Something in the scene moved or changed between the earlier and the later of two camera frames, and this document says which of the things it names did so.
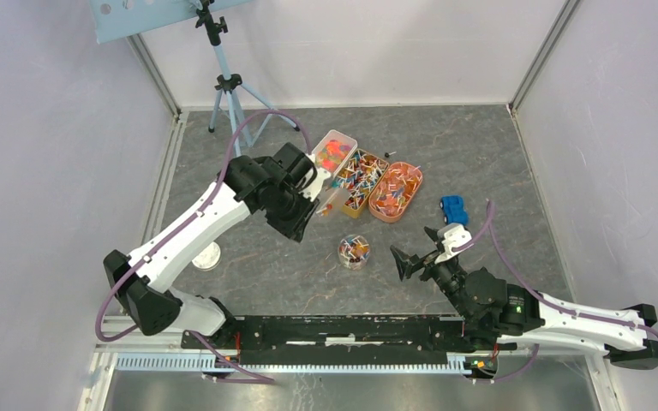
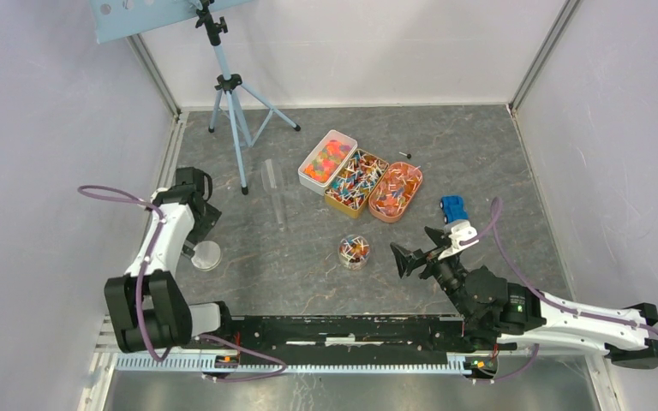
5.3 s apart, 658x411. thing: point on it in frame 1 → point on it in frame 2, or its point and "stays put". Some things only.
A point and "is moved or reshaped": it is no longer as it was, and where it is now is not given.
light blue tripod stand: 248,115 stays put
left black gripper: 296,229 → 208,223
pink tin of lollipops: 395,187 stays put
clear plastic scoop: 337,197 is moved or reshaped
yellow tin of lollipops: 358,179 stays put
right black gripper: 405,264 stays put
